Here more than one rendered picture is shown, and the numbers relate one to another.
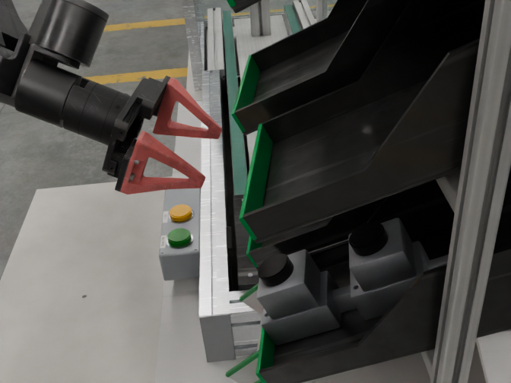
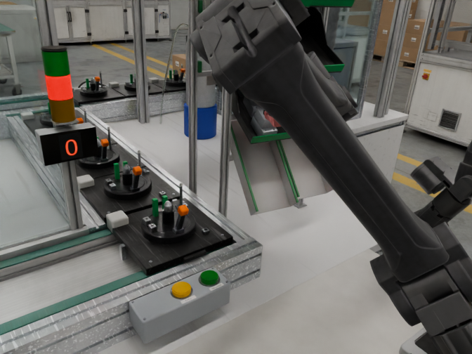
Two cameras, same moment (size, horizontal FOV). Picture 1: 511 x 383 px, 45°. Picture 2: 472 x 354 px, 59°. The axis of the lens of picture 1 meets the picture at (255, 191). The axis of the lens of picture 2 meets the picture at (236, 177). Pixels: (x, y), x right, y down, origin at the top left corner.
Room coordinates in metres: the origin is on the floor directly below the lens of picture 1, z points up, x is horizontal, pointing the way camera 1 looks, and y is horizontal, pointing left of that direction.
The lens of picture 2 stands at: (1.21, 0.74, 1.57)
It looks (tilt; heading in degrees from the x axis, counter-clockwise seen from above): 26 degrees down; 233
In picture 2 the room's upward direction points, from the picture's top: 3 degrees clockwise
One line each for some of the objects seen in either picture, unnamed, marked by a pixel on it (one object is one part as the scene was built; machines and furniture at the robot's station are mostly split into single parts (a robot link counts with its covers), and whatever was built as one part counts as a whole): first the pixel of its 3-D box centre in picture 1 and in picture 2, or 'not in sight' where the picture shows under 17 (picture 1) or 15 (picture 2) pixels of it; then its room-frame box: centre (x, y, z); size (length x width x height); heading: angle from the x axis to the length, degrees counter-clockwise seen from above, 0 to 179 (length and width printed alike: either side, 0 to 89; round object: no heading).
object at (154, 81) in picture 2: not in sight; (175, 76); (0.05, -1.43, 1.01); 0.24 x 0.24 x 0.13; 1
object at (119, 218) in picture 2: not in sight; (117, 222); (0.90, -0.18, 0.97); 0.05 x 0.05 x 0.04; 1
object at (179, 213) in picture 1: (181, 214); (181, 291); (0.88, 0.14, 0.96); 0.04 x 0.04 x 0.02
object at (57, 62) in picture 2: not in sight; (55, 62); (0.99, -0.19, 1.38); 0.05 x 0.05 x 0.05
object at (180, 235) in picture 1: (179, 238); (208, 279); (0.81, 0.14, 0.96); 0.04 x 0.04 x 0.02
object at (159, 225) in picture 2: not in sight; (168, 225); (0.80, -0.08, 0.98); 0.14 x 0.14 x 0.02
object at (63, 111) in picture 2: not in sight; (62, 108); (0.99, -0.19, 1.28); 0.05 x 0.05 x 0.05
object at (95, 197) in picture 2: not in sight; (126, 176); (0.81, -0.33, 1.01); 0.24 x 0.24 x 0.13; 1
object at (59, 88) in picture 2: not in sight; (59, 86); (0.99, -0.19, 1.33); 0.05 x 0.05 x 0.05
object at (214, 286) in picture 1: (217, 175); (83, 326); (1.08, 0.08, 0.91); 0.89 x 0.06 x 0.11; 1
